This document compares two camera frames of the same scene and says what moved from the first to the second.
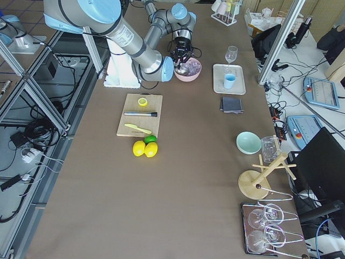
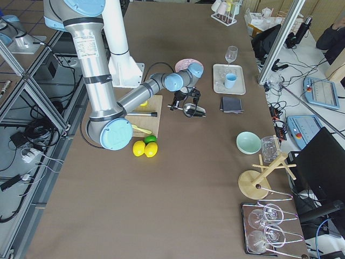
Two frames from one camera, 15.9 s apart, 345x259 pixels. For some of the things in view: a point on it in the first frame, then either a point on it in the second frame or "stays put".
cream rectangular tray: x=220 y=70 stays put
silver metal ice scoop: x=181 y=70 → x=192 y=110
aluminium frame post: x=297 y=6 stays put
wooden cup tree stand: x=253 y=184 stays put
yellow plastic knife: x=136 y=127 stays put
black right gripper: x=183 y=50 → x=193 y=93
